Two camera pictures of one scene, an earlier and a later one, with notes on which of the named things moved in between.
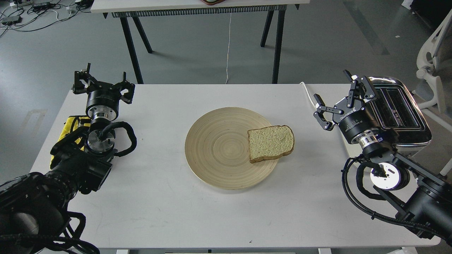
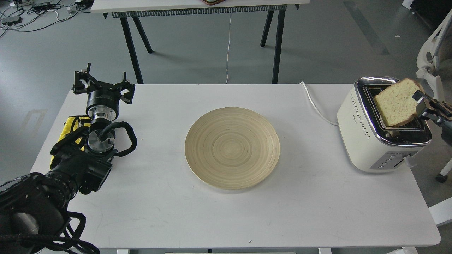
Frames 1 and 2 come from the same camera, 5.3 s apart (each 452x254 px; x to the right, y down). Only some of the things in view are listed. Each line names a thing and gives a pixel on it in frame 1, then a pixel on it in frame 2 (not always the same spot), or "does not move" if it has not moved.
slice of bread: (270, 141) -> (396, 104)
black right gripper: (353, 120) -> (424, 103)
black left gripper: (103, 100) does not move
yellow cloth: (73, 123) does not move
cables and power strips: (24, 15) does not move
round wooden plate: (217, 149) does not move
